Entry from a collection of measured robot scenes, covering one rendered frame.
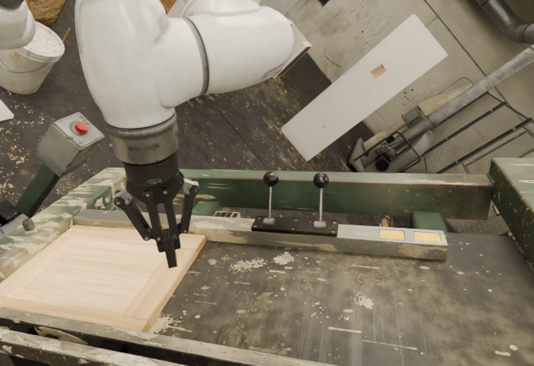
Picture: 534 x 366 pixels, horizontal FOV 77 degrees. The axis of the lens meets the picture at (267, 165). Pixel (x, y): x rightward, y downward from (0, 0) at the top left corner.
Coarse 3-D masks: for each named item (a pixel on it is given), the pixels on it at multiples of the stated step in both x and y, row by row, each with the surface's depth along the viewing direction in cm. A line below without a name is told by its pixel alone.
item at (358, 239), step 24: (96, 216) 94; (120, 216) 92; (144, 216) 91; (192, 216) 88; (216, 240) 84; (240, 240) 81; (264, 240) 80; (288, 240) 78; (312, 240) 76; (336, 240) 74; (360, 240) 73; (384, 240) 71; (408, 240) 70
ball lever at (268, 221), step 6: (270, 174) 79; (276, 174) 80; (264, 180) 80; (270, 180) 79; (276, 180) 79; (270, 186) 80; (270, 192) 80; (270, 198) 80; (270, 204) 80; (270, 210) 80; (270, 216) 80; (264, 222) 79; (270, 222) 79
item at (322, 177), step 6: (318, 174) 76; (324, 174) 76; (318, 180) 76; (324, 180) 75; (318, 186) 76; (324, 186) 76; (318, 210) 77; (318, 216) 77; (318, 222) 76; (324, 222) 76; (318, 228) 76; (324, 228) 76
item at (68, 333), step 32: (0, 320) 60; (32, 320) 58; (64, 320) 57; (0, 352) 56; (32, 352) 53; (64, 352) 51; (96, 352) 51; (128, 352) 53; (160, 352) 51; (192, 352) 49; (224, 352) 48; (256, 352) 48
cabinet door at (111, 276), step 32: (64, 256) 82; (96, 256) 81; (128, 256) 80; (160, 256) 78; (192, 256) 77; (0, 288) 74; (32, 288) 73; (64, 288) 72; (96, 288) 71; (128, 288) 70; (160, 288) 69; (96, 320) 63; (128, 320) 62
